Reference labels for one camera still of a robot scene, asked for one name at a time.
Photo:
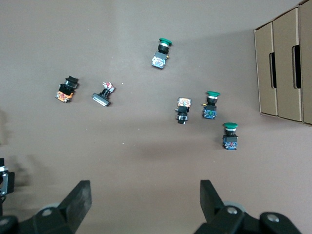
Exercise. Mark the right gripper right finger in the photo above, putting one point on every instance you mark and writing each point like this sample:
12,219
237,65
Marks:
231,221

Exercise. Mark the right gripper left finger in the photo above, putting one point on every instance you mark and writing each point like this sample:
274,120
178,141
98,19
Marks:
61,219

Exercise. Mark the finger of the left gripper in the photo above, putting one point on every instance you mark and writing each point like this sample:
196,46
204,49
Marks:
7,182

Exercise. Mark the green mushroom push button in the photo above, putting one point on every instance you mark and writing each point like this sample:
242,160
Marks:
159,59
230,141
210,112

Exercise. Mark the black selector switch orange block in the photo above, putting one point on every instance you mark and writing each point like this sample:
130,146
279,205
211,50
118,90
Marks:
183,109
65,92

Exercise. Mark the black flat square switch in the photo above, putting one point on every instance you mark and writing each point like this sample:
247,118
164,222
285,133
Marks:
102,97

